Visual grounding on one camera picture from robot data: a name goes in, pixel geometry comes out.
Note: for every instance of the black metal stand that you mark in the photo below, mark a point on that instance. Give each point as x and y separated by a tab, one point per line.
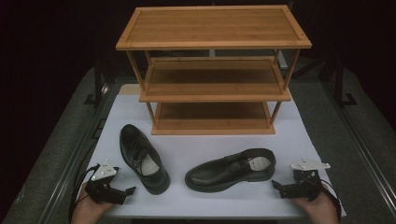
340	84
98	84

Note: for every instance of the person's right hand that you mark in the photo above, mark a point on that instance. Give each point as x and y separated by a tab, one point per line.
320	211

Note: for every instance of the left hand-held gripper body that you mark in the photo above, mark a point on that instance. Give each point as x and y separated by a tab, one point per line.
104	189

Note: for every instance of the three-tier wooden shoe rack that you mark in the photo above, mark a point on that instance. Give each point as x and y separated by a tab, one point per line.
213	28

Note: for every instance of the person's left hand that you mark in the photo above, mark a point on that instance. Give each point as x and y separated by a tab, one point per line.
88	211

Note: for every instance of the metal floor rail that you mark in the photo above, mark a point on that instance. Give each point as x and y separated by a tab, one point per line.
71	174
358	133

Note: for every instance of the black leather shoe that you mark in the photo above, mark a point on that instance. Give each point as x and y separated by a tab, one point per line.
218	172
137	149

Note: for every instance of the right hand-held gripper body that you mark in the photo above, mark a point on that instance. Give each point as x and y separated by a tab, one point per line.
305	186

